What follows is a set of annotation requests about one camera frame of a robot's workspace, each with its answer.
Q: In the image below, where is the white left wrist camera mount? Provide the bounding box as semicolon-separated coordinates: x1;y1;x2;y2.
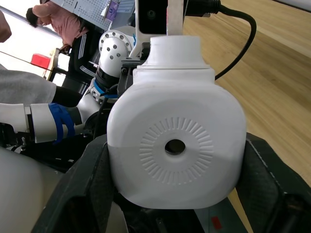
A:
128;0;189;59

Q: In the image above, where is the white power strip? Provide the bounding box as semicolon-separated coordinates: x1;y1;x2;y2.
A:
194;198;243;233

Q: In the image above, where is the black furniture frame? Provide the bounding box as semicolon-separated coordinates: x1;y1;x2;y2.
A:
47;47;73;84

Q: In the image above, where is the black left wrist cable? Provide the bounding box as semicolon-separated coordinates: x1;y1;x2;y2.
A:
184;0;258;81

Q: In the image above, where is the bystander in grey shirt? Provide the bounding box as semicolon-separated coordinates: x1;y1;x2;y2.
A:
0;63;83;107

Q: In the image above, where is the bystander in pink shirt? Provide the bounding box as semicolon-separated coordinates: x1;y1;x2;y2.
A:
25;0;103;81

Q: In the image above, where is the purple packet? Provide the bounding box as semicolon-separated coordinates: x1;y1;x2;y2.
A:
106;0;122;21

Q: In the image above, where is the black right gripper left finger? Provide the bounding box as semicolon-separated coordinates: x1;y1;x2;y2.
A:
31;134;118;233

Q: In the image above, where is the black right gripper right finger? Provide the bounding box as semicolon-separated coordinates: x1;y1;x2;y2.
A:
234;132;311;233

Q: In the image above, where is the red box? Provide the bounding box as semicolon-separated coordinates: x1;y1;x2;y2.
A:
31;53;52;70

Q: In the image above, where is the silver robot body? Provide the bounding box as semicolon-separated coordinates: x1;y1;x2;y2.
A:
0;147;64;233

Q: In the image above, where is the perforated grey metal panel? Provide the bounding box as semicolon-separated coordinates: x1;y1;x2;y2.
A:
51;0;137;26

